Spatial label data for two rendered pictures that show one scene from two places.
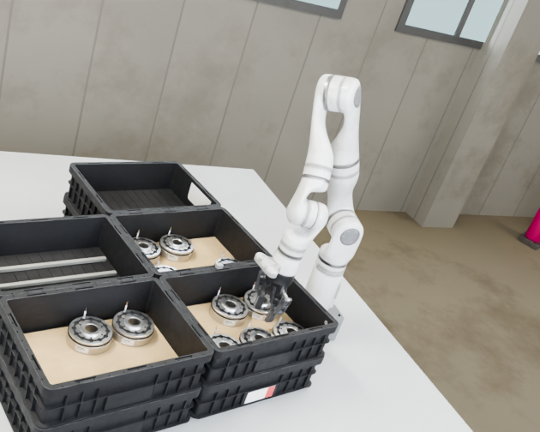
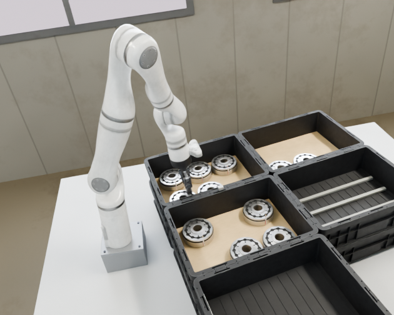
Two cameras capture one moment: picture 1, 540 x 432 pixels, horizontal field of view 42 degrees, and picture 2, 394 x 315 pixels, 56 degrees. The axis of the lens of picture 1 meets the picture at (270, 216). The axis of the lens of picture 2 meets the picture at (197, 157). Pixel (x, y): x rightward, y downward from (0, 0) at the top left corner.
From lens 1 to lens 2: 255 cm
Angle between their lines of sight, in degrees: 112
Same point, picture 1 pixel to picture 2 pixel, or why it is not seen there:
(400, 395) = (89, 203)
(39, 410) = (319, 129)
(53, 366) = (320, 152)
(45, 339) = not seen: hidden behind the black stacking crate
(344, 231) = not seen: hidden behind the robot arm
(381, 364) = (83, 225)
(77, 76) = not seen: outside the picture
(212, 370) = (234, 149)
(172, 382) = (257, 143)
